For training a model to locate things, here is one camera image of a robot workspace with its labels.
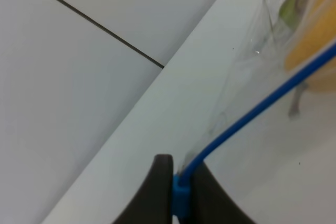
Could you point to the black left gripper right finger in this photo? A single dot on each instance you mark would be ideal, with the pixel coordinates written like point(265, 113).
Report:
point(210, 203)

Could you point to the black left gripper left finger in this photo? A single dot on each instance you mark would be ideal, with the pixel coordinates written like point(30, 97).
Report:
point(152, 202)

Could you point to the clear zip bag blue zipper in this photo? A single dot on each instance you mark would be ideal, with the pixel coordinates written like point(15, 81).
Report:
point(276, 168)

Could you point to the yellow pear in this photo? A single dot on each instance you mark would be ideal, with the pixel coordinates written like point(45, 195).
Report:
point(318, 30)

